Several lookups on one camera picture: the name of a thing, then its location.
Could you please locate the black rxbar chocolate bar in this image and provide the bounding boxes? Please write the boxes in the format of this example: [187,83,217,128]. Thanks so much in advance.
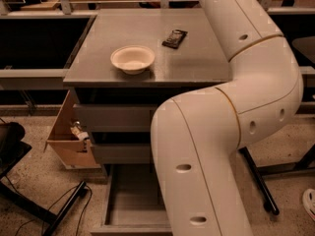
[162,29,187,49]

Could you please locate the white shoe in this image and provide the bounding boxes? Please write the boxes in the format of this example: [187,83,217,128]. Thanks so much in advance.
[302,189,315,221]

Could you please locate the grey bottom drawer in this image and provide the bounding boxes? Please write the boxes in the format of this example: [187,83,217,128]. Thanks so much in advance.
[91,164,172,236]

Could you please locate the wooden box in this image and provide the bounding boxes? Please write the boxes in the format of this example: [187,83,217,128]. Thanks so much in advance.
[46,91,99,169]

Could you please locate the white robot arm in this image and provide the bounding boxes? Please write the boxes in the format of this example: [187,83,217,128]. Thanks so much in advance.
[151,0,303,236]

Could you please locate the black chair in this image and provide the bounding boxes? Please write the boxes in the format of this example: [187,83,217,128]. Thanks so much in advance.
[0,122,32,178]

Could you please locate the grey drawer cabinet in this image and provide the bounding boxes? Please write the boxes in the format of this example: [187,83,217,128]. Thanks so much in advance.
[64,9,229,165]

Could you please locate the black table leg right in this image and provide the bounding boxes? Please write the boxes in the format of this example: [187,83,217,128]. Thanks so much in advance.
[239,145,315,215]

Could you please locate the black table leg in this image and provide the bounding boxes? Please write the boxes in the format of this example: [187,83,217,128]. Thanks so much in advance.
[0,180,89,236]
[239,145,315,215]

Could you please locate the grey middle drawer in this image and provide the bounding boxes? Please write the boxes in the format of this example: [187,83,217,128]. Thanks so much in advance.
[92,144,151,164]

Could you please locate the grey top drawer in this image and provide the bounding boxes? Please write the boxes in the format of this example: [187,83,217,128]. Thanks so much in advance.
[74,104,157,132]

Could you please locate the black cable on floor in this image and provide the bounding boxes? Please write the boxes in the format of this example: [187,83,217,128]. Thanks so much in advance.
[14,184,95,236]

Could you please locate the white paper bowl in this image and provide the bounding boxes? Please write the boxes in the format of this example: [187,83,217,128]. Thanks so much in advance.
[110,45,156,75]

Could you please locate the black table leg left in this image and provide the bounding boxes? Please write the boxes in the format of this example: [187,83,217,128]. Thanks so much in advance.
[0,180,89,236]

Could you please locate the grey drawer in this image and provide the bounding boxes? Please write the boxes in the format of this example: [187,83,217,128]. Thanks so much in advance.
[74,104,157,132]
[91,164,172,236]
[92,144,151,164]

